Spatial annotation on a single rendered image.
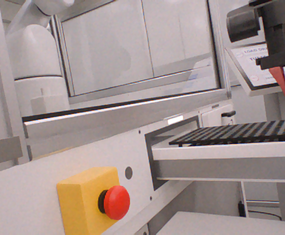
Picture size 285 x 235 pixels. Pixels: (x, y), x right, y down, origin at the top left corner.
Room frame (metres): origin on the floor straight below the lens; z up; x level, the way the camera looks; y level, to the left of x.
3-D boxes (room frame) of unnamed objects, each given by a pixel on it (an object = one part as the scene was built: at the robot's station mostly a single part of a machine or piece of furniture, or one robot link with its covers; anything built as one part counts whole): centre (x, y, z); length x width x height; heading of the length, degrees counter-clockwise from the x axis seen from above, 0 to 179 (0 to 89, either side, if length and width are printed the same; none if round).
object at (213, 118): (0.89, -0.27, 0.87); 0.29 x 0.02 x 0.11; 146
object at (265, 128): (0.56, -0.19, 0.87); 0.22 x 0.18 x 0.06; 56
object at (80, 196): (0.34, 0.07, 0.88); 0.07 x 0.05 x 0.07; 146
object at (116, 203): (0.32, 0.05, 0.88); 0.04 x 0.03 x 0.04; 146
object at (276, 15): (0.57, -0.32, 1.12); 0.07 x 0.06 x 0.07; 61
